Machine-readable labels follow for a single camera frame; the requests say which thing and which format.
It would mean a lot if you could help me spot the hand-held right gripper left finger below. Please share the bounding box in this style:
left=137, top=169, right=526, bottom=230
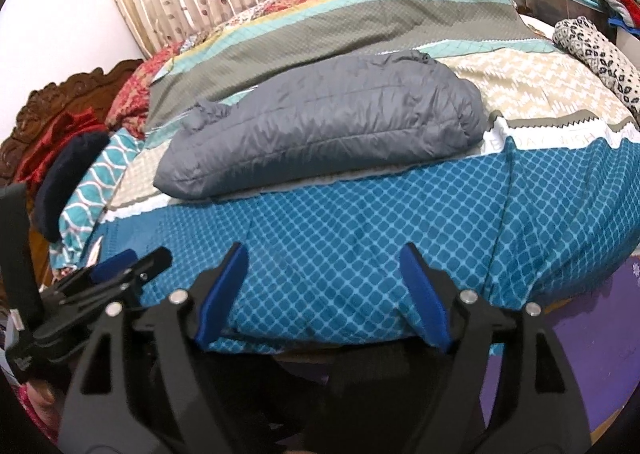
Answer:
left=59, top=242, right=250, bottom=454

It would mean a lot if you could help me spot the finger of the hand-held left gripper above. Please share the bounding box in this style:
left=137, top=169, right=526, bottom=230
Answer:
left=97, top=246, right=173, bottom=292
left=50, top=248, right=140, bottom=296

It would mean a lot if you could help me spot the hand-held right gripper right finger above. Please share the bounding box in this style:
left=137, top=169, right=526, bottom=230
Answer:
left=399, top=241, right=593, bottom=454

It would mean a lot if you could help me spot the grey puffer jacket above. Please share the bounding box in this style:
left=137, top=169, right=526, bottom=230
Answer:
left=152, top=49, right=488, bottom=199

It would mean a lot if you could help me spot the pile of colourful clothes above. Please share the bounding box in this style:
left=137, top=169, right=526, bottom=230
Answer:
left=600, top=0, right=640, bottom=27

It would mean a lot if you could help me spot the bed with patterned bedspread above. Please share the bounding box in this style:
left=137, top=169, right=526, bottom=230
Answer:
left=50, top=0, right=640, bottom=355

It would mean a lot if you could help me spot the dark navy cloth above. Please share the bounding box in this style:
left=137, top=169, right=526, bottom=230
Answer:
left=34, top=132, right=112, bottom=242

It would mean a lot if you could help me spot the teal white wavy pillow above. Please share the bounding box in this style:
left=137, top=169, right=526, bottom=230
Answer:
left=57, top=129, right=146, bottom=270

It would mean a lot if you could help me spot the red cloth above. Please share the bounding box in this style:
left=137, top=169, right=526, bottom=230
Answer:
left=15, top=111, right=108, bottom=185

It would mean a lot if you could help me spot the carved wooden headboard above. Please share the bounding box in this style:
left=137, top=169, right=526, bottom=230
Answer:
left=0, top=59, right=143, bottom=185

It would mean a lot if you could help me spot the purple floor mat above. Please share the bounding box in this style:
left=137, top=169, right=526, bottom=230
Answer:
left=480, top=254, right=640, bottom=454

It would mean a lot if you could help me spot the red patterned quilt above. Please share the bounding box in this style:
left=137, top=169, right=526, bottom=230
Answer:
left=106, top=0, right=333, bottom=137

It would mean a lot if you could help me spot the black white patterned cloth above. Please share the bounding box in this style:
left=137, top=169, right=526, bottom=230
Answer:
left=552, top=16, right=640, bottom=117

